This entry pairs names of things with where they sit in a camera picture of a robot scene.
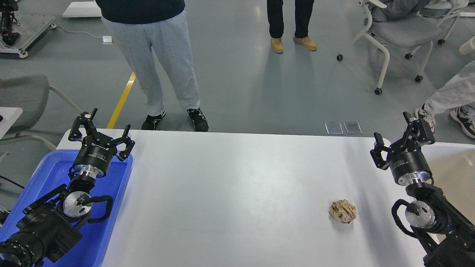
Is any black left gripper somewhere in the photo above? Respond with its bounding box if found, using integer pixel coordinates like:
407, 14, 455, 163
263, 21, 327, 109
68, 108, 135, 178

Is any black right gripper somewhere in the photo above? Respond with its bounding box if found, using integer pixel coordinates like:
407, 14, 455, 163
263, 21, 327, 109
370, 112, 435, 186

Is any brown paper ball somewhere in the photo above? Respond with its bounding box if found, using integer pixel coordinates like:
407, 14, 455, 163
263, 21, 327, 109
328, 199, 357, 224

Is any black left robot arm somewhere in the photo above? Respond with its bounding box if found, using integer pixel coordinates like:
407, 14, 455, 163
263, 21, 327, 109
1, 108, 135, 267

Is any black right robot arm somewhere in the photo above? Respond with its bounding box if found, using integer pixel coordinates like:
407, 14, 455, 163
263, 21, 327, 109
370, 112, 475, 267

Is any right floor outlet plate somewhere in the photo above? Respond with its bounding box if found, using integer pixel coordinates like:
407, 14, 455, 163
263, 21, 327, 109
343, 122, 363, 135

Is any floor outlet plate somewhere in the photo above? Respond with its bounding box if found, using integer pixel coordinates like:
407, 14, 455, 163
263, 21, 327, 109
325, 122, 343, 135
343, 122, 363, 135

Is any blue plastic bin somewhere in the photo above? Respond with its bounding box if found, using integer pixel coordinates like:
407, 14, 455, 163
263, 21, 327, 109
0, 149, 134, 267

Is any white plastic bin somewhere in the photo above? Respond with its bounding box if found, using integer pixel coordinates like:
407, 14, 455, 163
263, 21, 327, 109
421, 143, 475, 223

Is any left floor outlet plate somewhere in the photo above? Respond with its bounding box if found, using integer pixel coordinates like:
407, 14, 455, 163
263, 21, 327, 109
325, 122, 343, 135

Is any person in white trousers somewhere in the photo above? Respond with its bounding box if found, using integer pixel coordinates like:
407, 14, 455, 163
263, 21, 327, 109
415, 61, 475, 138

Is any grey chair at left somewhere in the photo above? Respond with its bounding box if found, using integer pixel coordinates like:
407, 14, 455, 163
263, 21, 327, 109
0, 75, 83, 151

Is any white side table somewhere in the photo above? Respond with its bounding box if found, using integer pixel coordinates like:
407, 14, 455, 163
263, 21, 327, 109
0, 106, 23, 138

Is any white floor power box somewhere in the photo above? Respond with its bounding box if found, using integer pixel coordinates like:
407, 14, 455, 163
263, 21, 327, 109
102, 36, 113, 45

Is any grey white wheeled chair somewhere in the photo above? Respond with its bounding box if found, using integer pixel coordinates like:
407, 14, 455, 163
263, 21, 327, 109
336, 0, 475, 95

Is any person in grey sweatpants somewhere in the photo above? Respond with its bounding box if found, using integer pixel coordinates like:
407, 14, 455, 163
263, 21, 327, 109
96, 0, 209, 132

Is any white flat floor board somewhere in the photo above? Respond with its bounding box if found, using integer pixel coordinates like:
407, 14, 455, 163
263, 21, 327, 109
62, 1, 102, 17

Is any metal wheeled cart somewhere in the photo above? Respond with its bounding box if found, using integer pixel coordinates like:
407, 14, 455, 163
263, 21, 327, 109
0, 0, 56, 59

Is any person in tan boots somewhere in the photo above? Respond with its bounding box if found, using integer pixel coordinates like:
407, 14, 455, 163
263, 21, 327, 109
266, 0, 318, 54

